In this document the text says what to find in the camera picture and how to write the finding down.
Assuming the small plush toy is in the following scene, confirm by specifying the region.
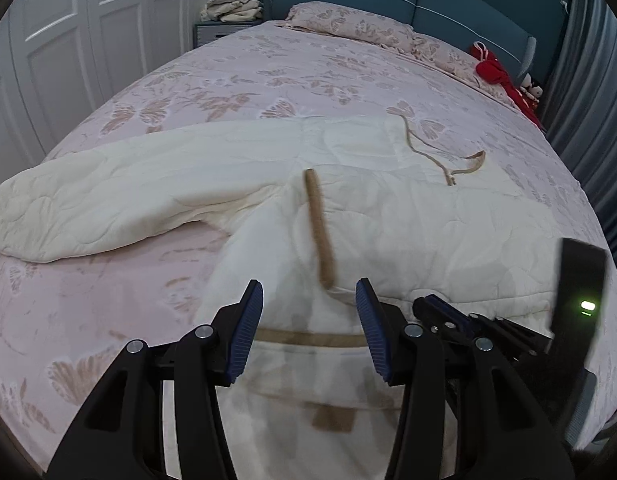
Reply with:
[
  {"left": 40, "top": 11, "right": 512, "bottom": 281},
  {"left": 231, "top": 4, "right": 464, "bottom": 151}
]
[{"left": 519, "top": 74, "right": 545, "bottom": 109}]

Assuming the grey nightstand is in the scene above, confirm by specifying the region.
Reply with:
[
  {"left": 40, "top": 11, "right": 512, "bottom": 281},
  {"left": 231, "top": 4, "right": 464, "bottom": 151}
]
[{"left": 194, "top": 20, "right": 263, "bottom": 52}]

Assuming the cream quilted coat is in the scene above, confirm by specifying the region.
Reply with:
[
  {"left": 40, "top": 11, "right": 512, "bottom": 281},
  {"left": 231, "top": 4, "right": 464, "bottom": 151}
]
[{"left": 0, "top": 112, "right": 614, "bottom": 480}]

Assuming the bed with pink floral bedspread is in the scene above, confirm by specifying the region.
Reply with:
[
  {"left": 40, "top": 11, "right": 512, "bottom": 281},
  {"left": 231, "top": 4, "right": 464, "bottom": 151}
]
[{"left": 0, "top": 0, "right": 617, "bottom": 467}]

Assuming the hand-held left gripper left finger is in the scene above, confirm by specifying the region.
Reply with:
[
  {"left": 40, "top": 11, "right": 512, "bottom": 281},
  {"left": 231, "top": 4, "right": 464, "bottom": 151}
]
[{"left": 46, "top": 279, "right": 265, "bottom": 480}]

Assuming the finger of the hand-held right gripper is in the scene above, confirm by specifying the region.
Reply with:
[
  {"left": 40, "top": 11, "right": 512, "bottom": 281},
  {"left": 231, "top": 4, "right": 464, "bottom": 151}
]
[
  {"left": 412, "top": 294, "right": 477, "bottom": 343},
  {"left": 469, "top": 312, "right": 557, "bottom": 361}
]

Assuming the grey curtain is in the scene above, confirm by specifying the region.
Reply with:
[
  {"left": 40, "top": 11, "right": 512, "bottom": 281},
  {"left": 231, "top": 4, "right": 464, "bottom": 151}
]
[{"left": 543, "top": 0, "right": 617, "bottom": 283}]

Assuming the pile of cream clothes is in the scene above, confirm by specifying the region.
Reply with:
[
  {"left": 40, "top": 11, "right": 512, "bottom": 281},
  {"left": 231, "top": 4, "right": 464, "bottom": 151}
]
[{"left": 199, "top": 0, "right": 264, "bottom": 24}]

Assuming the white panelled wardrobe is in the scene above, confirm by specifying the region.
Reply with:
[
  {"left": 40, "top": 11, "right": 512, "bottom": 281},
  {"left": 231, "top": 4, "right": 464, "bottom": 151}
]
[{"left": 0, "top": 0, "right": 225, "bottom": 181}]

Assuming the red garment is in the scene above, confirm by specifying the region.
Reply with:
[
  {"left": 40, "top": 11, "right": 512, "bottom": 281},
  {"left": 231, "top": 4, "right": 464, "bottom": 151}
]
[{"left": 470, "top": 41, "right": 547, "bottom": 132}]

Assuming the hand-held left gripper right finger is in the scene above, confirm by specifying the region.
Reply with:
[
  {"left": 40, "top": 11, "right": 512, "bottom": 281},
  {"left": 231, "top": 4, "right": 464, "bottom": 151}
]
[{"left": 355, "top": 277, "right": 574, "bottom": 480}]

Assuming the pink floral pillow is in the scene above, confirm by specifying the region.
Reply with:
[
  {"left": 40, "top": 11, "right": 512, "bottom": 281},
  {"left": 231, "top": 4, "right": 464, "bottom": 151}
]
[
  {"left": 407, "top": 34, "right": 520, "bottom": 107},
  {"left": 286, "top": 2, "right": 420, "bottom": 47}
]

